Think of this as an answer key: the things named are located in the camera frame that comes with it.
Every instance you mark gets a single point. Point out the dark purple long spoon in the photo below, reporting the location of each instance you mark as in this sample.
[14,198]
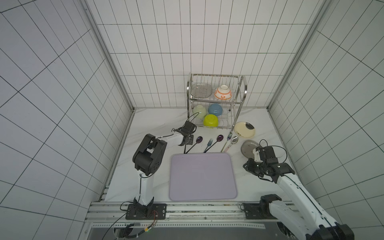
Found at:
[219,139]

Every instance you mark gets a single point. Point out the green handled rainbow fork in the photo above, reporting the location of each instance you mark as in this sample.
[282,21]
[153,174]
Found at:
[228,138]

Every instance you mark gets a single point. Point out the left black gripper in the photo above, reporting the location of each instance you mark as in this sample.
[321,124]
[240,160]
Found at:
[190,140]

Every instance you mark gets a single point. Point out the cream plate with black spot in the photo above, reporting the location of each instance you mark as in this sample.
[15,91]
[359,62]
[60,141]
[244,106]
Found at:
[245,130]

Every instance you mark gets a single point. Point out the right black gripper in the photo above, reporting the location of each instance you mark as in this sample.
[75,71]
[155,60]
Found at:
[254,167]

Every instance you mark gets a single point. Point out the grey plate on rack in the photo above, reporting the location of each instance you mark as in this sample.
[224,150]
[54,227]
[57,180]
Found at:
[201,90]

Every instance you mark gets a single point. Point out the blue bowl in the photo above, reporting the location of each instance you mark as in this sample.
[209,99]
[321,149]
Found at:
[215,109]

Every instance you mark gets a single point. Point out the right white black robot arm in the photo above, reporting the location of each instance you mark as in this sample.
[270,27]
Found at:
[311,222]

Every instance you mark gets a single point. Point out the grey glass plate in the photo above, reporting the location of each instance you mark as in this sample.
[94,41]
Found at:
[250,150]

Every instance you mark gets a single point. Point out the lime green bowl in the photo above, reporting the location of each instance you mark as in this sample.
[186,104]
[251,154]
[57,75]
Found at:
[211,120]

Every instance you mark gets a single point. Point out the steel wire dish rack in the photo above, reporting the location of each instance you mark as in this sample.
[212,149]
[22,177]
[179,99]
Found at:
[231,108]

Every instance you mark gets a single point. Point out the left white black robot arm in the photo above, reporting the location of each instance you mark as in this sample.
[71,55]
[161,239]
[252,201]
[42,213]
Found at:
[148,158]

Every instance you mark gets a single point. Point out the blue fork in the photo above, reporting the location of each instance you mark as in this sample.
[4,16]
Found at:
[208,145]

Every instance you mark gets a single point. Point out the aluminium mounting rail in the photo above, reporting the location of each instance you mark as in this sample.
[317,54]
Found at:
[113,215]

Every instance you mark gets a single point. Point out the pink handled silver spoon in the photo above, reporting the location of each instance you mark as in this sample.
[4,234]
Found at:
[234,140]

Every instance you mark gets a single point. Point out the white orange patterned bowl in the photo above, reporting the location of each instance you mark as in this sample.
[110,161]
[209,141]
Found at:
[223,93]

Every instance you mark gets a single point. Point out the lavender rectangular placemat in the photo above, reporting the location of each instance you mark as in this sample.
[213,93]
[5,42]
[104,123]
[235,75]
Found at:
[202,177]

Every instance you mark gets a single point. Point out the pale green bowl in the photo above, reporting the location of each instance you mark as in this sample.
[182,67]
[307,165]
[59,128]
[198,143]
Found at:
[199,112]

